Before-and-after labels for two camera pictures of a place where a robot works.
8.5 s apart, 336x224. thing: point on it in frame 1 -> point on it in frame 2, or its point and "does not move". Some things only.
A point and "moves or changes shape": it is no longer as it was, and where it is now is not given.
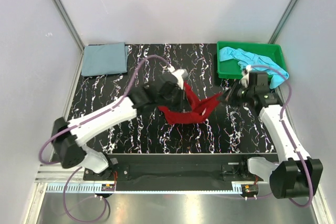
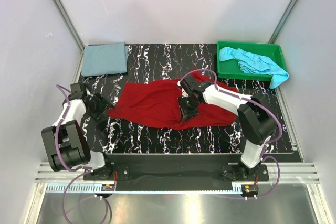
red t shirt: [200, 108] moves or changes shape
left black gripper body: [172, 102] -> [98, 104]
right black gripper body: [242, 95] -> [188, 106]
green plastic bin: [231, 70] does not move
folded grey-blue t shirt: [104, 59] does not move
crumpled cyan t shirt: [246, 59] does not move
